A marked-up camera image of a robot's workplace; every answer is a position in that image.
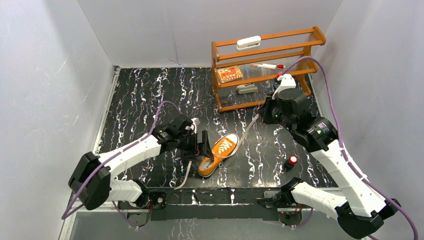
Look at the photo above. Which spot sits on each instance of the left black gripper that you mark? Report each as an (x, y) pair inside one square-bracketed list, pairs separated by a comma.
[(197, 145)]

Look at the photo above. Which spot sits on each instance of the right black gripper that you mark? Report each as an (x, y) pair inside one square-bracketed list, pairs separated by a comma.
[(265, 112)]

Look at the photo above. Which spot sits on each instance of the orange canvas sneaker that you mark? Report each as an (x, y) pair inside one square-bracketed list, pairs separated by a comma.
[(222, 149)]

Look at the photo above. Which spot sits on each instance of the white shoelace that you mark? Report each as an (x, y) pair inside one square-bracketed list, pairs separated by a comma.
[(240, 143)]

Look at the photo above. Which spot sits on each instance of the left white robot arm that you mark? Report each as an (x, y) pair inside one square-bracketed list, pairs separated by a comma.
[(94, 182)]

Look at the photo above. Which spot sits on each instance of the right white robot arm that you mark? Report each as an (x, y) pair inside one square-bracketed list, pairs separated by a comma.
[(360, 211)]

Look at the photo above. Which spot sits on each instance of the grey stapler on bottom shelf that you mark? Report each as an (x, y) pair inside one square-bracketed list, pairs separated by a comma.
[(246, 88)]

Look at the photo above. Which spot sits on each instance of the red white marker pen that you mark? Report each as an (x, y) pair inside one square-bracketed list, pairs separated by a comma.
[(268, 66)]

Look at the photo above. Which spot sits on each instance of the orange wooden shelf rack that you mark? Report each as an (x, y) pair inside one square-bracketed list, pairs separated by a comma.
[(291, 49)]

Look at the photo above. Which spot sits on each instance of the red emergency stop button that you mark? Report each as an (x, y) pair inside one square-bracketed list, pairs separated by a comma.
[(290, 162)]

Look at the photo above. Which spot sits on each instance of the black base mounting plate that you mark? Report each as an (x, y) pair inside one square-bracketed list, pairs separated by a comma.
[(225, 203)]

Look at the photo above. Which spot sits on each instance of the orange snack packet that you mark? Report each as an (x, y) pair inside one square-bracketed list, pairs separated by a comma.
[(228, 74)]

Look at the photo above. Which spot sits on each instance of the white stapler on top shelf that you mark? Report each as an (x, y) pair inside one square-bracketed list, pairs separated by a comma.
[(248, 43)]

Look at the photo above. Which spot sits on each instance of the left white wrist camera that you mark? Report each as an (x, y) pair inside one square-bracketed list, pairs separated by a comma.
[(194, 125)]

